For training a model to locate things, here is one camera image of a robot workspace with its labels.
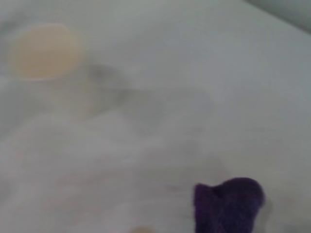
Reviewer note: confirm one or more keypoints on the purple and black rag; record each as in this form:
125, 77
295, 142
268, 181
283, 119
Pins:
226, 206

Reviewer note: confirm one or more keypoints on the white paper cup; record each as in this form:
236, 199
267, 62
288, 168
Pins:
46, 55

